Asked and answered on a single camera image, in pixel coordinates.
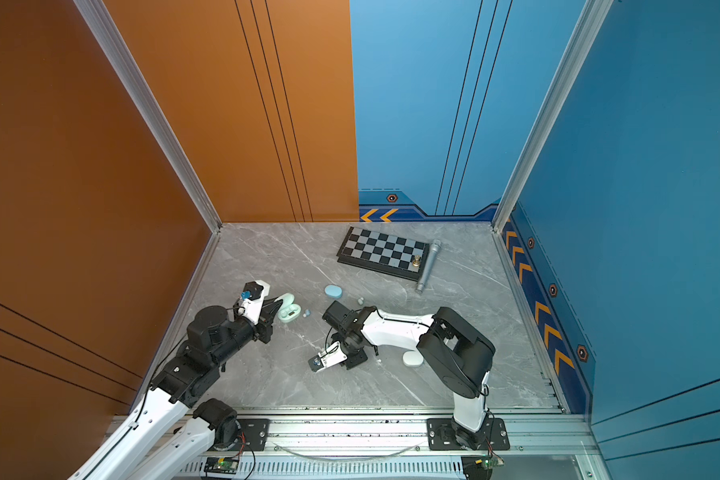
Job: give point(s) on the white earbud case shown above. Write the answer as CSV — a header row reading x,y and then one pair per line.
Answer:
x,y
412,359
289,310

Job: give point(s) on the green circuit board right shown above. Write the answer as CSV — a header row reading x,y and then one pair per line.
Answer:
x,y
489,462

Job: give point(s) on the right aluminium corner post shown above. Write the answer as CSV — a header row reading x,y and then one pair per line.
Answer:
x,y
584,34

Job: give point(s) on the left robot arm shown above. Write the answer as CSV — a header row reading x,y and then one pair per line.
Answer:
x,y
173,424

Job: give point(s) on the green circuit board left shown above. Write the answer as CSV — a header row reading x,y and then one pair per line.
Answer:
x,y
221,465

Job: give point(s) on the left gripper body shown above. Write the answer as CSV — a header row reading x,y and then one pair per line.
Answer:
x,y
262,332

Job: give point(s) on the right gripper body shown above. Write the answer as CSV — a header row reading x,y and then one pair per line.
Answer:
x,y
354,357

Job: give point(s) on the light blue earbud case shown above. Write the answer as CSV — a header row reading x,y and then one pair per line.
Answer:
x,y
333,291

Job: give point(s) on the aluminium corner post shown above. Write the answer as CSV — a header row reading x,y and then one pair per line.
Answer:
x,y
584,34
106,33

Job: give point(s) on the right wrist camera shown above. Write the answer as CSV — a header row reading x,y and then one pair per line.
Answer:
x,y
332,356

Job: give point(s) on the grey microphone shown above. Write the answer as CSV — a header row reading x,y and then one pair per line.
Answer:
x,y
434,249

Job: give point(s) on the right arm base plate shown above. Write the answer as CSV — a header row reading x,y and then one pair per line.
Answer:
x,y
441,433

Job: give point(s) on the green circuit board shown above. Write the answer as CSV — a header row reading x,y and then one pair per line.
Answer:
x,y
489,462
221,465

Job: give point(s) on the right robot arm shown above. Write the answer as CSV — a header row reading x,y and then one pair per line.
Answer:
x,y
457,352

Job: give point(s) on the black white chessboard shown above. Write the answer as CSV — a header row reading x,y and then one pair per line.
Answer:
x,y
382,253

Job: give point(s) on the aluminium front rail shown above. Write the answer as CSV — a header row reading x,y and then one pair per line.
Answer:
x,y
368,432

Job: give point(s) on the white earbud case front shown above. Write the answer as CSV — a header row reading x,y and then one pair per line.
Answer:
x,y
412,359

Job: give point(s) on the left aluminium corner post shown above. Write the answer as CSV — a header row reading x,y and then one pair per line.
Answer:
x,y
106,33

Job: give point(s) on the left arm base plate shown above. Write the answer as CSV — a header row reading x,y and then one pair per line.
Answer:
x,y
252,433

